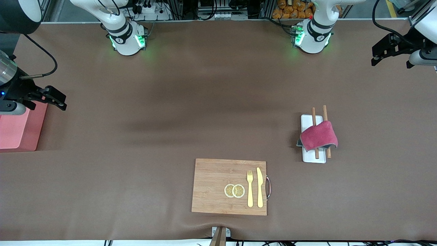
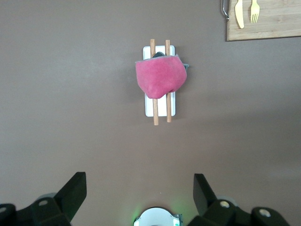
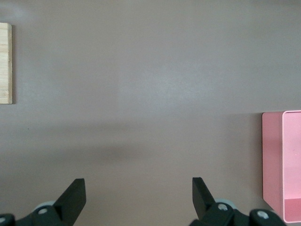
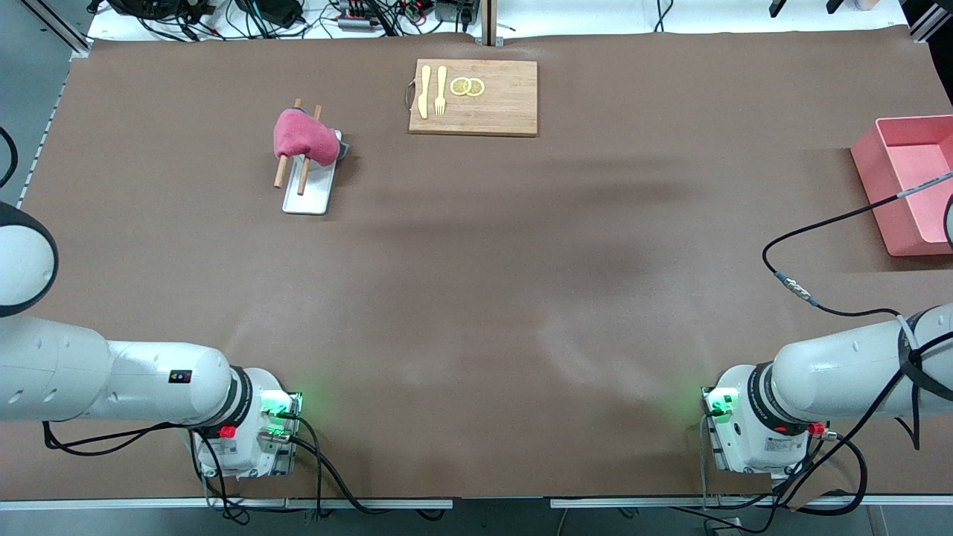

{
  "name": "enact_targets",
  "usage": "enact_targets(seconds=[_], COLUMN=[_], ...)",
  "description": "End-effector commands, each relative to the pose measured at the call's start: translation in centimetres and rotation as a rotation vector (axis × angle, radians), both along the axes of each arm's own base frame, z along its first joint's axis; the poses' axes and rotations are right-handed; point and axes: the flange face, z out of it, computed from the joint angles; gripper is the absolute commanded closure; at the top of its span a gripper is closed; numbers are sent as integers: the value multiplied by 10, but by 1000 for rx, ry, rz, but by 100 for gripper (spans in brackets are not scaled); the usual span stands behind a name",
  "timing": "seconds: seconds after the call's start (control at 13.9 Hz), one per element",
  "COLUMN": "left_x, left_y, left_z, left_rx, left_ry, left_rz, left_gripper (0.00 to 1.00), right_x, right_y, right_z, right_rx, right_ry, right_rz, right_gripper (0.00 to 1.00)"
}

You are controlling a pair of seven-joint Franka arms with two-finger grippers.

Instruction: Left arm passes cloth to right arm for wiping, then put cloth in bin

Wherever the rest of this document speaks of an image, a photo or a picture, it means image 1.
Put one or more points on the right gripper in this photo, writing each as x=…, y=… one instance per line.
x=17, y=91

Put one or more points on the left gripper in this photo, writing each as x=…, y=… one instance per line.
x=407, y=43

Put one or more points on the red cloth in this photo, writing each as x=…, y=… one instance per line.
x=319, y=136

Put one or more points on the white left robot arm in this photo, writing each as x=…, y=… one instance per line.
x=314, y=41

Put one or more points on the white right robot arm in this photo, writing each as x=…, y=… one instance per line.
x=126, y=41

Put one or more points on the pink plastic bin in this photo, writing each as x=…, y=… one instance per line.
x=17, y=133

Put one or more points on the brown wooden rod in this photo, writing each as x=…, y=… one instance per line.
x=325, y=112
x=313, y=116

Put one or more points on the orange bread rolls pile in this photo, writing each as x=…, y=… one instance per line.
x=293, y=10

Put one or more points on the white power strip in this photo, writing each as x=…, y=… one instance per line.
x=150, y=10

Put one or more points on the white rack base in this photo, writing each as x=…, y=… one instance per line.
x=309, y=155

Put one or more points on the wooden cutting board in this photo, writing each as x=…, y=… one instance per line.
x=211, y=186

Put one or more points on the yellow knife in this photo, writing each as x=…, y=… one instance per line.
x=259, y=188

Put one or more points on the lemon slice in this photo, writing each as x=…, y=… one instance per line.
x=239, y=191
x=228, y=190

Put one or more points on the yellow fork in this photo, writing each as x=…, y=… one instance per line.
x=250, y=191

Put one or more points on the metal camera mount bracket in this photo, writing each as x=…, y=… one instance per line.
x=219, y=235

